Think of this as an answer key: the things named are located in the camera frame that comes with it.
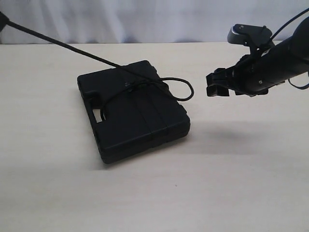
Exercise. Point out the white backdrop curtain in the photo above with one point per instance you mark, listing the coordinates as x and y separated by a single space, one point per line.
147 21

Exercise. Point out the black plastic carrying case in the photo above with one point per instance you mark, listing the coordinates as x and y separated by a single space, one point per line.
127 119

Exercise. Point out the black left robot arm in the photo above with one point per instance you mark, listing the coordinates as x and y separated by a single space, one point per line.
4 20

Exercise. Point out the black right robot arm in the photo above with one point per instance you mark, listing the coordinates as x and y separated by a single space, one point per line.
267 65

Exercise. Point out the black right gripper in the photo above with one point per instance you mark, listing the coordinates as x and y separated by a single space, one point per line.
234 77

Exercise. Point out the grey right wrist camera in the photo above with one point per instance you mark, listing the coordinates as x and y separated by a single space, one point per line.
248 35

